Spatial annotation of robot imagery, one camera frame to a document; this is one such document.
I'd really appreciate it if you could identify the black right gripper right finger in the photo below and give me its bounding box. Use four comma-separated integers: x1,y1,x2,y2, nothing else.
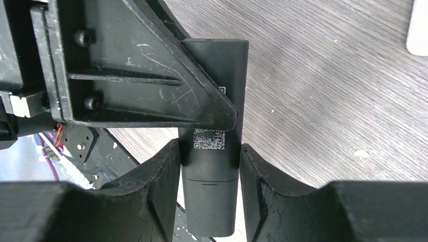
240,144,427,241

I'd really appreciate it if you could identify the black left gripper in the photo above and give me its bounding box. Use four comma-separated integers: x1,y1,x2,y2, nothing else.
1,1,57,149

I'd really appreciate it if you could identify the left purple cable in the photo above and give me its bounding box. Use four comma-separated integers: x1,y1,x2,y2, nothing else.
35,132,61,183

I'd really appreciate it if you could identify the white remote control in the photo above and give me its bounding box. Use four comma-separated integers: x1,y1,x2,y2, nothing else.
406,0,427,56

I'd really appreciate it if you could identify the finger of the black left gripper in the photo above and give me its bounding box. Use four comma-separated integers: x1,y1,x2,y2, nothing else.
46,1,238,130

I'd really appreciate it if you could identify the black remote control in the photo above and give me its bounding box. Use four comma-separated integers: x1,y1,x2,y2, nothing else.
178,39,249,237

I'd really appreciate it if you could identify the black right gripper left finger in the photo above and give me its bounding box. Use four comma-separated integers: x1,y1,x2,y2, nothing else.
1,139,180,241

